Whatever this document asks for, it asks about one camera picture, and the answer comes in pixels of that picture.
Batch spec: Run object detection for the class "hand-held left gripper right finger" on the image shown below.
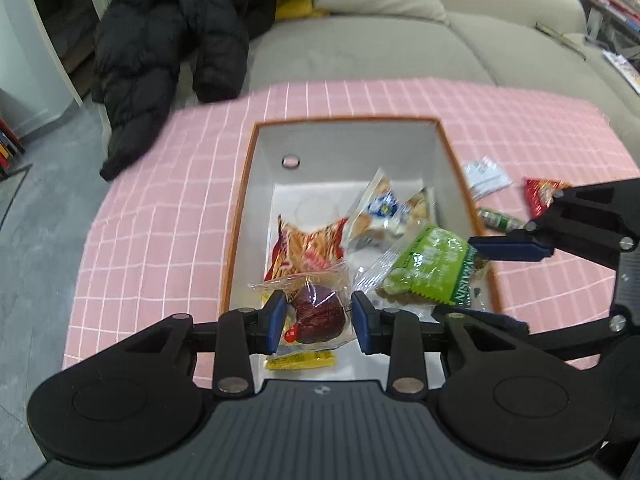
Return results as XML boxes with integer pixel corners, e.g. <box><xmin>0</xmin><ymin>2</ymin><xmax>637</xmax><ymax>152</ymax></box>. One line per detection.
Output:
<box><xmin>351</xmin><ymin>291</ymin><xmax>507</xmax><ymax>397</ymax></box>

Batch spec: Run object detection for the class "red cartoon snack bag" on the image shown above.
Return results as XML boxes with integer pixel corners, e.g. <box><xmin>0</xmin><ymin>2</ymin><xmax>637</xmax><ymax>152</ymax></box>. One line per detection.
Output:
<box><xmin>522</xmin><ymin>177</ymin><xmax>572</xmax><ymax>219</ymax></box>

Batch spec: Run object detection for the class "bed with wooden base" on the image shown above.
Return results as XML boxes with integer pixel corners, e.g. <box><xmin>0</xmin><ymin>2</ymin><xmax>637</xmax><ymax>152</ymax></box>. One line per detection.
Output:
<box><xmin>42</xmin><ymin>0</ymin><xmax>108</xmax><ymax>78</ymax></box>

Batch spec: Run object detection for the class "white magazine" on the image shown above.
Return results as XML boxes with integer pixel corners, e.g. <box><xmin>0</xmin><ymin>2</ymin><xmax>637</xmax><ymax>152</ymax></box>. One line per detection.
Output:
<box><xmin>602</xmin><ymin>50</ymin><xmax>640</xmax><ymax>94</ymax></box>

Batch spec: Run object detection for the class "beige sofa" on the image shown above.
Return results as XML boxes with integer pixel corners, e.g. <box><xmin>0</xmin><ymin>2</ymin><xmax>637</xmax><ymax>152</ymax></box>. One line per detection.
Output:
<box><xmin>170</xmin><ymin>0</ymin><xmax>640</xmax><ymax>111</ymax></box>

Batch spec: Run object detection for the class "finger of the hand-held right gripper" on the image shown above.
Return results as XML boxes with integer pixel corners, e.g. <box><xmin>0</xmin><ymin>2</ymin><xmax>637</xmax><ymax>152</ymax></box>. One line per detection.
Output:
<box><xmin>467</xmin><ymin>178</ymin><xmax>640</xmax><ymax>269</ymax></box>
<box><xmin>432</xmin><ymin>305</ymin><xmax>632</xmax><ymax>362</ymax></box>

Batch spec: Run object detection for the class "red and yellow fries bag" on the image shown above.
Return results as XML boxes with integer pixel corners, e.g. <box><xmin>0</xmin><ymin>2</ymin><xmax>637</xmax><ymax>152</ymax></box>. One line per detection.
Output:
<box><xmin>264</xmin><ymin>214</ymin><xmax>351</xmax><ymax>282</ymax></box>

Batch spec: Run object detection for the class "small green tube packet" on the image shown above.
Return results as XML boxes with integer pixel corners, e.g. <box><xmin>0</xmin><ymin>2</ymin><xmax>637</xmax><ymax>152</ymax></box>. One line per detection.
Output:
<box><xmin>476</xmin><ymin>207</ymin><xmax>526</xmax><ymax>232</ymax></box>

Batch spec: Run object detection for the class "clear bread snack packet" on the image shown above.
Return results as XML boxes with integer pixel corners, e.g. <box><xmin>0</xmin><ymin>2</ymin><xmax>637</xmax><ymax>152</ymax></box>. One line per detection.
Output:
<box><xmin>344</xmin><ymin>166</ymin><xmax>437</xmax><ymax>242</ymax></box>

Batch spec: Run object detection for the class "black puffer jacket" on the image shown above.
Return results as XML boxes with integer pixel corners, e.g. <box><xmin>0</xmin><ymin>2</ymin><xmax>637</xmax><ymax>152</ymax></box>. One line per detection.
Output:
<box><xmin>90</xmin><ymin>0</ymin><xmax>331</xmax><ymax>184</ymax></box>

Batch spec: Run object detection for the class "orange box with white inside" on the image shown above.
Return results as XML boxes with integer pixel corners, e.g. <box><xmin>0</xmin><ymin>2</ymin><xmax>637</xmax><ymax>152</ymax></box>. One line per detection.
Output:
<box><xmin>218</xmin><ymin>117</ymin><xmax>502</xmax><ymax>397</ymax></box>

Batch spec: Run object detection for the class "pink checkered tablecloth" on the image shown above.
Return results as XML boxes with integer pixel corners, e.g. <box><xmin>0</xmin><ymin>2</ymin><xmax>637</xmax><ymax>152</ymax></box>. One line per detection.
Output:
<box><xmin>62</xmin><ymin>77</ymin><xmax>640</xmax><ymax>392</ymax></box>

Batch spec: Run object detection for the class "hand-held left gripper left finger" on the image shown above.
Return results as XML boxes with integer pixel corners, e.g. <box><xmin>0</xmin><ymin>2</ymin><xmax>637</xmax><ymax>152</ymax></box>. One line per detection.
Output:
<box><xmin>117</xmin><ymin>291</ymin><xmax>289</xmax><ymax>397</ymax></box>

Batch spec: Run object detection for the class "clear red date packet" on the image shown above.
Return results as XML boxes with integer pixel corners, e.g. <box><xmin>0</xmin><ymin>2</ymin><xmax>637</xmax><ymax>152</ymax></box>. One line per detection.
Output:
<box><xmin>248</xmin><ymin>260</ymin><xmax>357</xmax><ymax>352</ymax></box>

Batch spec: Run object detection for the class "green biscuit packet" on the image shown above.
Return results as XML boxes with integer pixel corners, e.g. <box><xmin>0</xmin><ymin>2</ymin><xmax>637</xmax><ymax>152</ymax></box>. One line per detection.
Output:
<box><xmin>357</xmin><ymin>221</ymin><xmax>485</xmax><ymax>309</ymax></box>

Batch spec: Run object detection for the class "dark book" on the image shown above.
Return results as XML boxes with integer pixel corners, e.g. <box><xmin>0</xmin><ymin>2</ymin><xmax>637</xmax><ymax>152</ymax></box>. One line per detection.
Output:
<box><xmin>534</xmin><ymin>21</ymin><xmax>587</xmax><ymax>61</ymax></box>

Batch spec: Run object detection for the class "white and green snack packet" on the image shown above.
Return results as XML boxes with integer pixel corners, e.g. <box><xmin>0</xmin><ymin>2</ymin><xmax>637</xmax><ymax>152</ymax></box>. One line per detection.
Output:
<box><xmin>462</xmin><ymin>155</ymin><xmax>514</xmax><ymax>201</ymax></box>

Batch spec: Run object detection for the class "yellow snack packet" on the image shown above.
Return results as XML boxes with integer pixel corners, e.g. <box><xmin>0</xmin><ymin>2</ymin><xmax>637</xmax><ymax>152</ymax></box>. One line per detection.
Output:
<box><xmin>264</xmin><ymin>350</ymin><xmax>337</xmax><ymax>372</ymax></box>

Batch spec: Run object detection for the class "yellow cushion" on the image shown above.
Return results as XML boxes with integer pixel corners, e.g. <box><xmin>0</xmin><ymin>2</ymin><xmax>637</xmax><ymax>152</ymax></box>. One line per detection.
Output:
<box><xmin>273</xmin><ymin>0</ymin><xmax>332</xmax><ymax>21</ymax></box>

